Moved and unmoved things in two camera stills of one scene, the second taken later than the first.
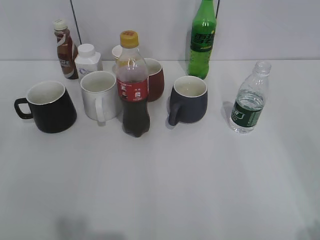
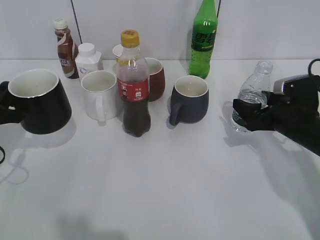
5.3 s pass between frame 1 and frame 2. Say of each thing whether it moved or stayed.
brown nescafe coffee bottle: stayed
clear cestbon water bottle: stayed
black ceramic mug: moved
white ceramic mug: stayed
